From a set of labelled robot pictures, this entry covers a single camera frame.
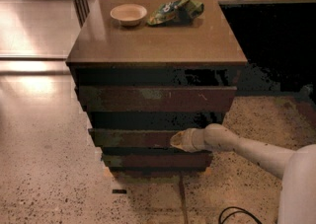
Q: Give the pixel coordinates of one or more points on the bottom drawer front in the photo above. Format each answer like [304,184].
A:
[176,161]

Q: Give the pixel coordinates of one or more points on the green chip bag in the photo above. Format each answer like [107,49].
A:
[176,12]

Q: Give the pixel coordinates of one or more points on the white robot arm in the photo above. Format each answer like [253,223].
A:
[295,168]

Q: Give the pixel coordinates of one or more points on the white bowl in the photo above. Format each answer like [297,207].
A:
[128,15]

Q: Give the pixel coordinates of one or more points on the top drawer front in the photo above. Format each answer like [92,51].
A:
[156,99]

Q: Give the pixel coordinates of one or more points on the black floor marker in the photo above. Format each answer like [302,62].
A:
[119,191]

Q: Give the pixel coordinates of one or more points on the drawer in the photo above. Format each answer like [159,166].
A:
[176,161]
[115,140]
[156,99]

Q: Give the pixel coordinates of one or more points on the brown wooden drawer cabinet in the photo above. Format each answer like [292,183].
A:
[204,52]

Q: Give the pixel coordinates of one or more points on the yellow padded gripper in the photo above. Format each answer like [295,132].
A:
[190,140]

